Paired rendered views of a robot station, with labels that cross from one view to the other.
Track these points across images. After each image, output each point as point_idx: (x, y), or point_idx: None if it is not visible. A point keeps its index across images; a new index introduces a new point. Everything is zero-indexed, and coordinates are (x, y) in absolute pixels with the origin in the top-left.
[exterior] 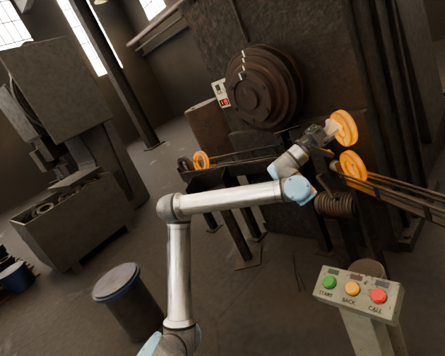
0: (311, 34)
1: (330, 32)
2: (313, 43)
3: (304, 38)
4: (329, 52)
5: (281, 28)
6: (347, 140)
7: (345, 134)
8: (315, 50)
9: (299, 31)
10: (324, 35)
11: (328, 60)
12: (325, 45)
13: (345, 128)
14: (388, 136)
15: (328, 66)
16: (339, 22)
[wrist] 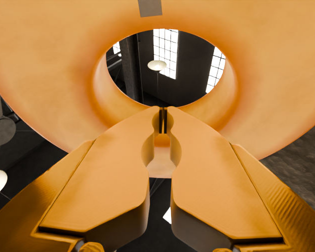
0: (299, 188)
1: (262, 162)
2: (309, 180)
3: None
4: (292, 148)
5: None
6: (43, 7)
7: (70, 75)
8: None
9: None
10: (276, 169)
11: (309, 141)
12: (289, 161)
13: (77, 118)
14: None
15: None
16: None
